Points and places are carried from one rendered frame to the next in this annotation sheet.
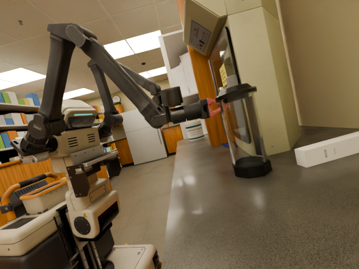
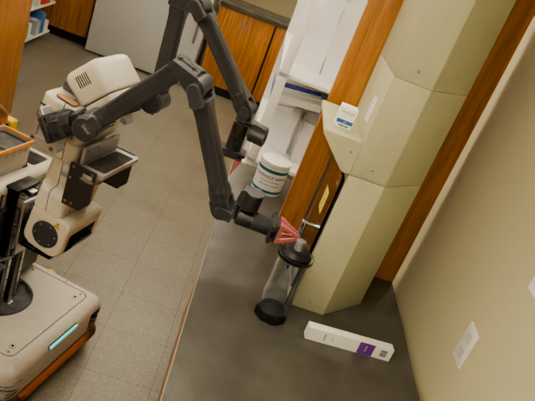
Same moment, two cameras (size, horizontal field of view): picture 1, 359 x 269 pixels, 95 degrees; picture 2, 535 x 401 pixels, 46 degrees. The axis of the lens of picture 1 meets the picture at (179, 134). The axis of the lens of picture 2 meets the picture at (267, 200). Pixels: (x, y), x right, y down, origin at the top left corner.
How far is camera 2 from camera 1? 1.40 m
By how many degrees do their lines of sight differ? 20
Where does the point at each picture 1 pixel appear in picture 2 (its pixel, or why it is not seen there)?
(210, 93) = (313, 177)
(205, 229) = (208, 336)
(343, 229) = (267, 371)
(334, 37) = (458, 239)
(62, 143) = not seen: hidden behind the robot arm
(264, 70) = (347, 239)
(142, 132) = not seen: outside the picture
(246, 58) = (338, 219)
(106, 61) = (207, 129)
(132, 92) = (213, 172)
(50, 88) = (127, 103)
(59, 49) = (165, 83)
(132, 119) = not seen: outside the picture
